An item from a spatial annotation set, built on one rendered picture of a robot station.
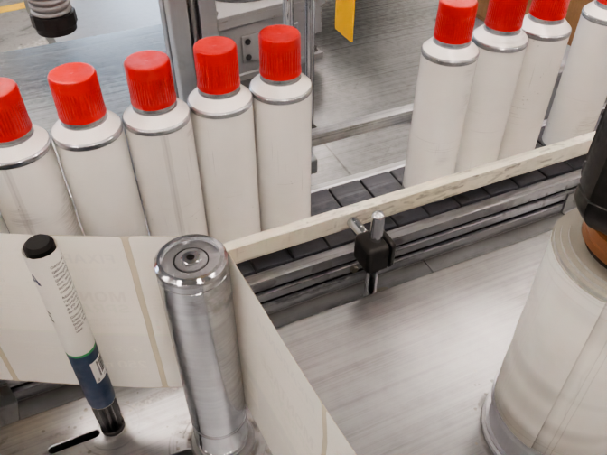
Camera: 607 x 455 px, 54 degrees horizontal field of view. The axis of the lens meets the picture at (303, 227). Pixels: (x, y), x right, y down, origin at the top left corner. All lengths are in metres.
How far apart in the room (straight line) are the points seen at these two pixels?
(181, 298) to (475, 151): 0.41
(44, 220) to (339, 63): 0.63
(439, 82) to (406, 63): 0.45
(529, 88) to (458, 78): 0.11
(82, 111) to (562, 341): 0.34
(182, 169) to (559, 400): 0.31
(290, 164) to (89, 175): 0.17
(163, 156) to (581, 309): 0.31
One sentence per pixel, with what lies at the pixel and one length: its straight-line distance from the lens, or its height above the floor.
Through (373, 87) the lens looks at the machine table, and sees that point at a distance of 0.94.
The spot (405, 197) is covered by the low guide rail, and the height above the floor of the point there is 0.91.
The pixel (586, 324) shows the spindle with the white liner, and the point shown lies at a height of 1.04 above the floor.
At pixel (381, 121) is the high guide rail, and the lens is 0.62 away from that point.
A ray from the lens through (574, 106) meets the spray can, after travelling 0.73.
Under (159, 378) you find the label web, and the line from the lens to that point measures 0.44.
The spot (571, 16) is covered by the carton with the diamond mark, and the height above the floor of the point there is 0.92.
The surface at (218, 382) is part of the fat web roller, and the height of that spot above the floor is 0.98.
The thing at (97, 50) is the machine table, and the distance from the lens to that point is 1.10.
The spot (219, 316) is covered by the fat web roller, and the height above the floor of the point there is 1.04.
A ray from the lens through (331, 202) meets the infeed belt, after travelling 0.63.
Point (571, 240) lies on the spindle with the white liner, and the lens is 0.35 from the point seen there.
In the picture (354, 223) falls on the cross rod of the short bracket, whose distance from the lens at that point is 0.56.
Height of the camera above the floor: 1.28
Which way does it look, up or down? 42 degrees down
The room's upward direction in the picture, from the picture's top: straight up
